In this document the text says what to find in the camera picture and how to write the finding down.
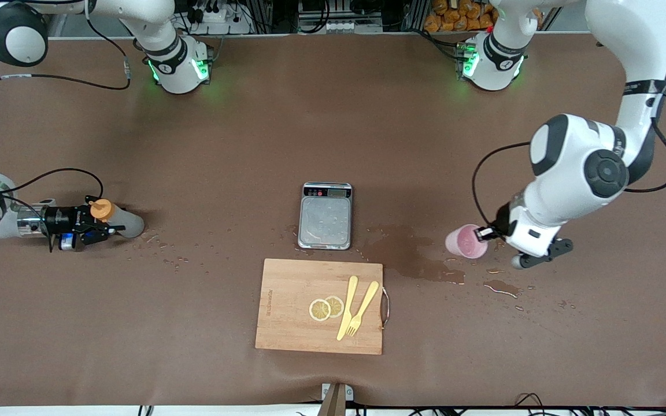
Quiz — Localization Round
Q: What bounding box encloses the white power strip with plugs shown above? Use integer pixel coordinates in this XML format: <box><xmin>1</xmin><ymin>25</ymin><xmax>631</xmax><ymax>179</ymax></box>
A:
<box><xmin>186</xmin><ymin>0</ymin><xmax>253</xmax><ymax>34</ymax></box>

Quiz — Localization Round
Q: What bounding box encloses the brown table cover mat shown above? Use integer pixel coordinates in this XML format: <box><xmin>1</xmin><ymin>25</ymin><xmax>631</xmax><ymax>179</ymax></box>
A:
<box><xmin>0</xmin><ymin>32</ymin><xmax>666</xmax><ymax>408</ymax></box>

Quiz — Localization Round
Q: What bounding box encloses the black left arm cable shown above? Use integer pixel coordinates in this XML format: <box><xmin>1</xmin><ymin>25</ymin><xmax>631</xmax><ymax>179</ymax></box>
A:
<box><xmin>471</xmin><ymin>118</ymin><xmax>666</xmax><ymax>233</ymax></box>

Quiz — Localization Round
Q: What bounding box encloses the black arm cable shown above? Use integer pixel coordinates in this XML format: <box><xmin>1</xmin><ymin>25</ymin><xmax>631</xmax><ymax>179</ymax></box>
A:
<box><xmin>471</xmin><ymin>118</ymin><xmax>666</xmax><ymax>233</ymax></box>
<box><xmin>0</xmin><ymin>12</ymin><xmax>132</xmax><ymax>204</ymax></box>

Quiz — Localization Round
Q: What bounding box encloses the yellow plastic fork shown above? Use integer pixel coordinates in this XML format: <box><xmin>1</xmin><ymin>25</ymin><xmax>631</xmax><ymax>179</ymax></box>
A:
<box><xmin>346</xmin><ymin>281</ymin><xmax>380</xmax><ymax>337</ymax></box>

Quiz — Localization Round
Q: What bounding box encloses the black looped floor cable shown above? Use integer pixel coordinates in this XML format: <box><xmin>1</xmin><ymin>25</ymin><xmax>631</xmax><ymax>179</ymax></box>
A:
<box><xmin>514</xmin><ymin>392</ymin><xmax>547</xmax><ymax>412</ymax></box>

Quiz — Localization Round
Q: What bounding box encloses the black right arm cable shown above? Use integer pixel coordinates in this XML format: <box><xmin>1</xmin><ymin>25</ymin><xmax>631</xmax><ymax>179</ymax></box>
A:
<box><xmin>0</xmin><ymin>12</ymin><xmax>132</xmax><ymax>204</ymax></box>

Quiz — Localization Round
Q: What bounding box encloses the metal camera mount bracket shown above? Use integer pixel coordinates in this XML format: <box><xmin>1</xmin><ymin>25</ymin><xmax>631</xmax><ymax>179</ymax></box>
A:
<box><xmin>317</xmin><ymin>382</ymin><xmax>356</xmax><ymax>416</ymax></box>

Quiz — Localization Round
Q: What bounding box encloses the yellow plastic knife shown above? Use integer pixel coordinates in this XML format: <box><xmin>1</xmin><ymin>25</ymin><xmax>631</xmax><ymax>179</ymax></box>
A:
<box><xmin>336</xmin><ymin>276</ymin><xmax>359</xmax><ymax>341</ymax></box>

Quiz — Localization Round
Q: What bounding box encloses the squeeze bottle with orange cap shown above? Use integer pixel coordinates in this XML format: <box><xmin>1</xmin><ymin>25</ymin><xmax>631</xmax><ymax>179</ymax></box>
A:
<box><xmin>90</xmin><ymin>199</ymin><xmax>145</xmax><ymax>239</ymax></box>

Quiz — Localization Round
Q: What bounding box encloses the pink plastic cup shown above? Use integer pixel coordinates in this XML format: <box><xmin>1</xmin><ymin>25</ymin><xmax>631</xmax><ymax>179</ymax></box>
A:
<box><xmin>446</xmin><ymin>224</ymin><xmax>489</xmax><ymax>258</ymax></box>

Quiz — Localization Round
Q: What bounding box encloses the silver digital kitchen scale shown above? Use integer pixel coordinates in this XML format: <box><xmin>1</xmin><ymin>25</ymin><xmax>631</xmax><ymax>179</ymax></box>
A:
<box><xmin>297</xmin><ymin>182</ymin><xmax>354</xmax><ymax>251</ymax></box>

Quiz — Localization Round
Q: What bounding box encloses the pile of orange bread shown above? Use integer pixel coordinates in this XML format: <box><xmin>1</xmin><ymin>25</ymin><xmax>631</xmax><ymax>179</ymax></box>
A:
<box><xmin>424</xmin><ymin>0</ymin><xmax>498</xmax><ymax>33</ymax></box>

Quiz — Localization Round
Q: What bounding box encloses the wooden cutting board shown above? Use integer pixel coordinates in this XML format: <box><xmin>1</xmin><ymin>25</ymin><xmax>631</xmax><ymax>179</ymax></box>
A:
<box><xmin>255</xmin><ymin>258</ymin><xmax>390</xmax><ymax>355</ymax></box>

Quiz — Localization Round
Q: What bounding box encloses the white socket strip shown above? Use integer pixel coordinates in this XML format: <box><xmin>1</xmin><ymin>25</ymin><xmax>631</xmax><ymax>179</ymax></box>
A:
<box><xmin>323</xmin><ymin>20</ymin><xmax>384</xmax><ymax>34</ymax></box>

